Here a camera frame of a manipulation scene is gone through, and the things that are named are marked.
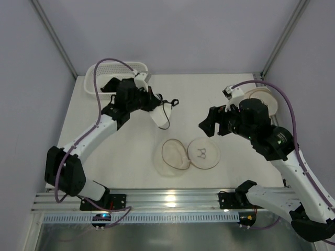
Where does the white bra with black straps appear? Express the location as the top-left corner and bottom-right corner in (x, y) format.
(149, 94), (179, 130)

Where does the white mesh laundry bag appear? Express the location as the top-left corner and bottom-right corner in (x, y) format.
(153, 138), (221, 178)

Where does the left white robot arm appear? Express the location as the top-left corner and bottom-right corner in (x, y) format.
(44, 78), (163, 208)

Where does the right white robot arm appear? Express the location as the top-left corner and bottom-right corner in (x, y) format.
(198, 98), (334, 242)

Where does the black bra in basket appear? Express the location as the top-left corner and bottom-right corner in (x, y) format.
(100, 77), (121, 93)

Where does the white plastic basket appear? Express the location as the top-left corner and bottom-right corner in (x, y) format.
(83, 61), (134, 100)

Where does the right controller board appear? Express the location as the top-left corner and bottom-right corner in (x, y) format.
(238, 214), (256, 228)

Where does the controller board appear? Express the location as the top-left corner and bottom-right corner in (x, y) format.
(91, 213), (111, 229)
(238, 214), (256, 228)

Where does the left controller board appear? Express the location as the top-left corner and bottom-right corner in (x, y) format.
(91, 213), (111, 229)

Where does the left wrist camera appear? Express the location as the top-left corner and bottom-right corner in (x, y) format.
(134, 71), (151, 92)

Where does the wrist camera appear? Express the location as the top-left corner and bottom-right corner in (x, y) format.
(222, 85), (245, 112)
(134, 71), (151, 92)

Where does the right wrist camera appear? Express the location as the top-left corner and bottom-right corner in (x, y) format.
(222, 85), (245, 112)

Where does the right aluminium side rail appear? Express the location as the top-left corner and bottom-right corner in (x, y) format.
(251, 79), (302, 182)

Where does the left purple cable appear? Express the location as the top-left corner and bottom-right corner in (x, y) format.
(54, 59), (138, 233)

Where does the purple cable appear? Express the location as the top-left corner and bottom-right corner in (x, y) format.
(54, 59), (138, 233)
(232, 79), (335, 243)

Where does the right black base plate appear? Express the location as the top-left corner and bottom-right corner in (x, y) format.
(218, 191), (262, 209)

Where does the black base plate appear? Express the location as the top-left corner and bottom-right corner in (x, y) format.
(80, 192), (127, 211)
(218, 191), (262, 209)

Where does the aluminium front rail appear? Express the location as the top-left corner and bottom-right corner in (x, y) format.
(30, 188), (319, 214)

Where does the slotted grey cable duct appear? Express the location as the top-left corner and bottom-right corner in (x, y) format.
(42, 211), (239, 224)

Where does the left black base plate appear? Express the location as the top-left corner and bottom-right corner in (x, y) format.
(80, 192), (127, 211)

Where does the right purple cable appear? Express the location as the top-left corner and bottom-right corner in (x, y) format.
(232, 79), (335, 243)

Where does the left aluminium frame post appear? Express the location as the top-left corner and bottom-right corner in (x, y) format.
(29, 0), (78, 79)

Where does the aluminium frame post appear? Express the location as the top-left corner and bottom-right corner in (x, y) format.
(260, 0), (310, 79)
(29, 0), (78, 79)

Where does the right aluminium frame post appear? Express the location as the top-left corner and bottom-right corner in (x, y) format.
(260, 0), (310, 79)

